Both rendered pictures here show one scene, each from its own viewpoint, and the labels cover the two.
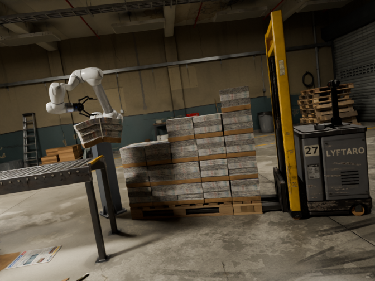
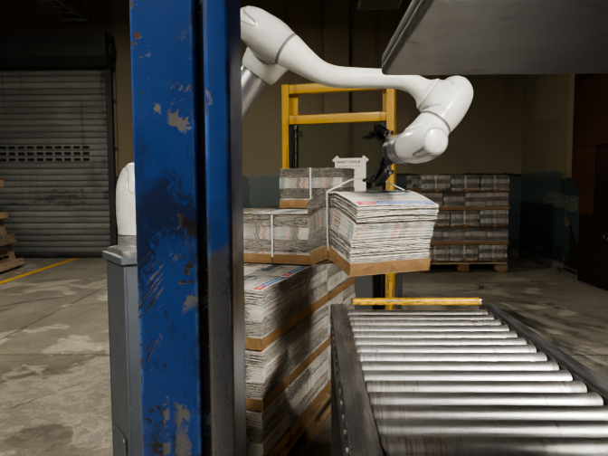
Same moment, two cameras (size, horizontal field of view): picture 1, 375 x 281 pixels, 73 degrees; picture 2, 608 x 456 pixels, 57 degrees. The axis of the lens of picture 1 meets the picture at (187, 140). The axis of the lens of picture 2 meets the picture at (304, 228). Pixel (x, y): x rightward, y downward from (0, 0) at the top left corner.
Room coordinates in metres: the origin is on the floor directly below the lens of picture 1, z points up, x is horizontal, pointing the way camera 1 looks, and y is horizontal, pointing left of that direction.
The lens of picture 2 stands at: (2.48, 2.73, 1.21)
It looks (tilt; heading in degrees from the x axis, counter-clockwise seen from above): 5 degrees down; 275
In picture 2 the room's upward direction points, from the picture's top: straight up
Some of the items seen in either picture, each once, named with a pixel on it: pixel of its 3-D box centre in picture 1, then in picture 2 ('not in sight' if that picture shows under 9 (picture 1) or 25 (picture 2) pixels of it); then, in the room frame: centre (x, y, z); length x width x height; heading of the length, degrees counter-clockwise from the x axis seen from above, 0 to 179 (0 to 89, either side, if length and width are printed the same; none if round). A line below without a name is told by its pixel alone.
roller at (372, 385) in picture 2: (13, 175); (473, 393); (2.23, 1.57, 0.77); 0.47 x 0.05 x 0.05; 4
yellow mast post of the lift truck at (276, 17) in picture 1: (285, 115); (387, 219); (2.27, -0.90, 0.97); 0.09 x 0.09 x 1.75; 76
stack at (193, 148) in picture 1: (179, 175); (273, 351); (2.86, 0.15, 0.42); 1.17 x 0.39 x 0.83; 76
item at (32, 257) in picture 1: (35, 256); not in sight; (2.24, 1.53, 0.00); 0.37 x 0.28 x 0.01; 94
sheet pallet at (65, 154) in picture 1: (62, 155); not in sight; (8.45, 4.18, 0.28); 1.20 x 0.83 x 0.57; 94
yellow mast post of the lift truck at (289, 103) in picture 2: (277, 112); (290, 217); (2.91, -1.05, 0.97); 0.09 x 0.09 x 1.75; 76
